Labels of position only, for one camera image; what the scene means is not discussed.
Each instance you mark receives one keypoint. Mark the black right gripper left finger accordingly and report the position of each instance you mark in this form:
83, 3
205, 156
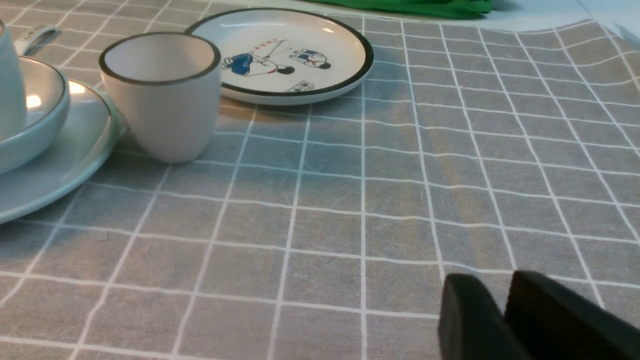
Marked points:
471, 325

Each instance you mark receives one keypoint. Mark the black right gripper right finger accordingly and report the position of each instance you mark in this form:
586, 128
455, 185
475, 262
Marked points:
553, 322

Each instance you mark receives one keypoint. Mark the light blue bowl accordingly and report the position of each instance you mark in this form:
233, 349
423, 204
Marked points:
47, 99

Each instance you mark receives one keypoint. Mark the light blue cup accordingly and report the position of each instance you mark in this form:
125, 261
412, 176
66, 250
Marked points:
12, 87

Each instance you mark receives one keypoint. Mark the grey checked tablecloth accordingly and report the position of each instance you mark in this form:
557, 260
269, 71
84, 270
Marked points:
325, 231

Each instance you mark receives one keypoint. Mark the green backdrop cloth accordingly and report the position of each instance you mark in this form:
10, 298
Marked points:
442, 9

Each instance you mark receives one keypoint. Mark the illustrated black-rimmed plate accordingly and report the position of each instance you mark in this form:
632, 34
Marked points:
284, 57

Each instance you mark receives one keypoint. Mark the black-rimmed white cup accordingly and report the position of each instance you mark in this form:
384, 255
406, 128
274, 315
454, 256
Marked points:
167, 86

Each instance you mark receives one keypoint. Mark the large light blue plate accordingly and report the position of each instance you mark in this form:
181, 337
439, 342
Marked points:
82, 146

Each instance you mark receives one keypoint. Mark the small patterned white spoon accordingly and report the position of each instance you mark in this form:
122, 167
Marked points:
29, 38

